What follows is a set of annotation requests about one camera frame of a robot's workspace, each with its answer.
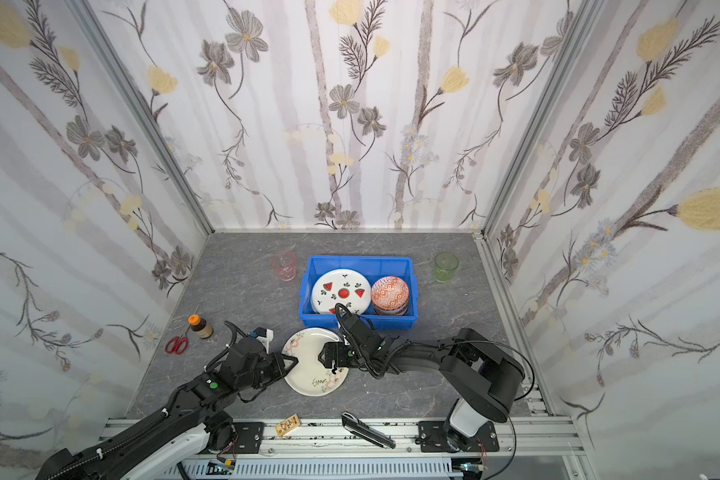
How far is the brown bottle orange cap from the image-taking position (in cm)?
87

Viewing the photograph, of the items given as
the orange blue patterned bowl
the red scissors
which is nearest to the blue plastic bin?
the orange blue patterned bowl

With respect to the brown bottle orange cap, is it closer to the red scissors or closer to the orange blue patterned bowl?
the red scissors

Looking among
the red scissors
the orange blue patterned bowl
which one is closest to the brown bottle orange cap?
the red scissors

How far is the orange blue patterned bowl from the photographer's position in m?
0.90

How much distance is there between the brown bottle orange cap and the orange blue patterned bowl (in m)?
0.52

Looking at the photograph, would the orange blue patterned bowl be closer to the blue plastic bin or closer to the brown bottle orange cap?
the blue plastic bin
